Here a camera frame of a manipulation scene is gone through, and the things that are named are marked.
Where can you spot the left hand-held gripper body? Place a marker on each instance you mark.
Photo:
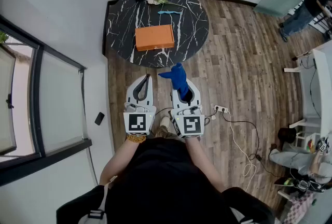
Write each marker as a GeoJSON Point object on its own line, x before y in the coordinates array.
{"type": "Point", "coordinates": [140, 124]}

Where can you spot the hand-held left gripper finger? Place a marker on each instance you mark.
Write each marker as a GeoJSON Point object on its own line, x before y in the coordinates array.
{"type": "Point", "coordinates": [131, 90]}
{"type": "Point", "coordinates": [151, 93]}

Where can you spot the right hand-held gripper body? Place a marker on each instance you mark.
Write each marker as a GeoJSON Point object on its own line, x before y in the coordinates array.
{"type": "Point", "coordinates": [190, 125]}

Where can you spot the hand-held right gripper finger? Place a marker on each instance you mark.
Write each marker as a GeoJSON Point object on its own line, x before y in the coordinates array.
{"type": "Point", "coordinates": [197, 96]}
{"type": "Point", "coordinates": [176, 99]}

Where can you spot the blue cloth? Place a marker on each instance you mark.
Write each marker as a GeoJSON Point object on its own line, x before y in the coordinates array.
{"type": "Point", "coordinates": [179, 77]}

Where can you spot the orange box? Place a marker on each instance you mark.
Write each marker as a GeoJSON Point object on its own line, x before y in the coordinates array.
{"type": "Point", "coordinates": [154, 36]}

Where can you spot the person's left forearm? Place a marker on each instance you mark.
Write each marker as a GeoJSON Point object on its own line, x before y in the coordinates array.
{"type": "Point", "coordinates": [118, 163]}

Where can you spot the person's right forearm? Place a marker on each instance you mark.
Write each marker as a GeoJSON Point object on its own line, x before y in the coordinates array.
{"type": "Point", "coordinates": [205, 163]}

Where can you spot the white power strip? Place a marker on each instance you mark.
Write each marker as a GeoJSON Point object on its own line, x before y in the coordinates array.
{"type": "Point", "coordinates": [221, 109]}

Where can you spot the black phone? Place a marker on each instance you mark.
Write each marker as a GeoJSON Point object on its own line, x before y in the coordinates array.
{"type": "Point", "coordinates": [99, 118]}

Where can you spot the person's black shirt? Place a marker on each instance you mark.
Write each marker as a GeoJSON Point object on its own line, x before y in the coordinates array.
{"type": "Point", "coordinates": [166, 186]}

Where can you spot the light blue strip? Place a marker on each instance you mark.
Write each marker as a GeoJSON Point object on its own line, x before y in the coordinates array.
{"type": "Point", "coordinates": [168, 12]}

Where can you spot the black-framed window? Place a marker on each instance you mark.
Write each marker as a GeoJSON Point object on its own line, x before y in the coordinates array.
{"type": "Point", "coordinates": [36, 88]}

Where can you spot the black stool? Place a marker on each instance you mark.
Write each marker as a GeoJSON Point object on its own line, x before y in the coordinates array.
{"type": "Point", "coordinates": [286, 134]}

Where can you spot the white desk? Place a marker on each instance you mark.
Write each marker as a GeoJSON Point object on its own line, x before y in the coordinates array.
{"type": "Point", "coordinates": [324, 83]}

